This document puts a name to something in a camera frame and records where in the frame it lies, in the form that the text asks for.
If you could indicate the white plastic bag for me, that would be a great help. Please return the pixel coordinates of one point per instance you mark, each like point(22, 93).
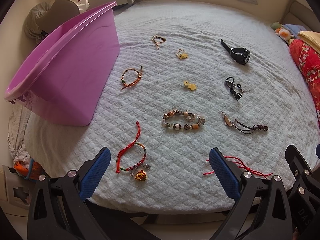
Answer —
point(83, 5)

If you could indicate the yellow pillow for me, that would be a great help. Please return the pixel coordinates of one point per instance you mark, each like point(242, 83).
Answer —
point(311, 38)

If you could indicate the yellow flower charm near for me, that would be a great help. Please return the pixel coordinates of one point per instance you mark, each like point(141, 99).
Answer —
point(189, 85)

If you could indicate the grey chair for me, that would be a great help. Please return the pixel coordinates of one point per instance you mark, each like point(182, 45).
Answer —
point(60, 12)

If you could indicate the pile of white clothes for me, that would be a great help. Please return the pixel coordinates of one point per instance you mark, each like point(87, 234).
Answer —
point(16, 132)

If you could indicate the light blue quilted blanket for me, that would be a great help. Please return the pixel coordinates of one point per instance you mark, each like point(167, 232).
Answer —
point(251, 111)

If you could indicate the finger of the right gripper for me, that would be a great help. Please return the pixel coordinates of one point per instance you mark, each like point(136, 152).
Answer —
point(304, 194)

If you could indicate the purple plastic tub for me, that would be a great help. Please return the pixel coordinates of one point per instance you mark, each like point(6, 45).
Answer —
point(63, 77)

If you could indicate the black wrist watch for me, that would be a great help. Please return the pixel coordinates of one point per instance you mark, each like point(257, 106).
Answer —
point(239, 55)

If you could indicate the small plush toys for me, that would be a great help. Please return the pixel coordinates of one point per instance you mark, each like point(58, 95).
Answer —
point(284, 31)

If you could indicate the red floral quilt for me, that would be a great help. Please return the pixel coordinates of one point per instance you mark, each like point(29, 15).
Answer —
point(307, 61)

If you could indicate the grey cloth on chair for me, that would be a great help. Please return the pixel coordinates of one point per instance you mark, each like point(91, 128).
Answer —
point(30, 27)

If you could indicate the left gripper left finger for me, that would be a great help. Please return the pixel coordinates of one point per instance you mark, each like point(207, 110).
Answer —
point(58, 209)

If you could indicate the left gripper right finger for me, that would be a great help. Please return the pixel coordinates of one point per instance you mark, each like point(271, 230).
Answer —
point(261, 208)

